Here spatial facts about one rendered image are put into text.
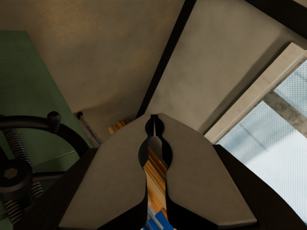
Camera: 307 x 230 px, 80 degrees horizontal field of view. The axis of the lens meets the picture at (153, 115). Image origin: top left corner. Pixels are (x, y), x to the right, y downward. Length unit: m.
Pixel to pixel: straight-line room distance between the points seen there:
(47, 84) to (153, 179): 1.43
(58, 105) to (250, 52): 1.10
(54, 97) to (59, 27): 0.50
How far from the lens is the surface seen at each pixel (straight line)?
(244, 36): 1.35
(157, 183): 1.96
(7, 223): 0.49
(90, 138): 1.56
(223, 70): 1.42
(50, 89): 0.82
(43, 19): 1.15
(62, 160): 0.63
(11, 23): 1.14
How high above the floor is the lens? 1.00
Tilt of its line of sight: 23 degrees down
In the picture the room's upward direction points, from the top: 141 degrees clockwise
